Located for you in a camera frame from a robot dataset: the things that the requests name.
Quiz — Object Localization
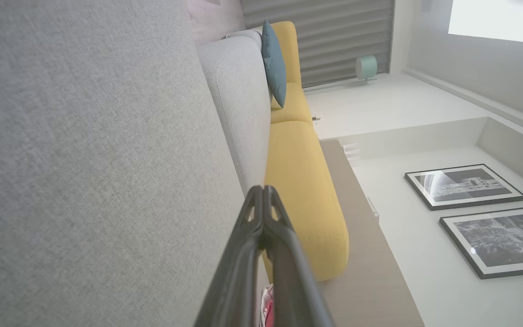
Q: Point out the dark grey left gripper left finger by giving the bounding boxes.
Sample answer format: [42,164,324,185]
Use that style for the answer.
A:
[193,185,265,327]

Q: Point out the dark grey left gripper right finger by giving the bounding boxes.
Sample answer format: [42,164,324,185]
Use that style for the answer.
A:
[265,185,335,327]

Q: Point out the red shorts with number print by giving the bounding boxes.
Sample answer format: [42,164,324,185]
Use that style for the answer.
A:
[259,284,275,327]

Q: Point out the large yellow sofa back cushion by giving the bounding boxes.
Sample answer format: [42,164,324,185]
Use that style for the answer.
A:
[261,120,350,284]

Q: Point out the black framed picture with curve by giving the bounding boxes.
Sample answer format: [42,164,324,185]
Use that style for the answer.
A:
[405,163,523,211]

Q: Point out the black framed city picture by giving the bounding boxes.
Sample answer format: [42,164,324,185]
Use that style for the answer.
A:
[439,206,523,279]

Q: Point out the blue throw pillow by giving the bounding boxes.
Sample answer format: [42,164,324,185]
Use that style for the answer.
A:
[261,19,287,109]

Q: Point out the small grey sofa seat cushion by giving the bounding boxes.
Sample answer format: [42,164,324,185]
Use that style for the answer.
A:
[225,27,264,48]

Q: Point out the grey pleated curtain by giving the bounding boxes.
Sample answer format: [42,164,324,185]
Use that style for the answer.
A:
[241,0,396,88]

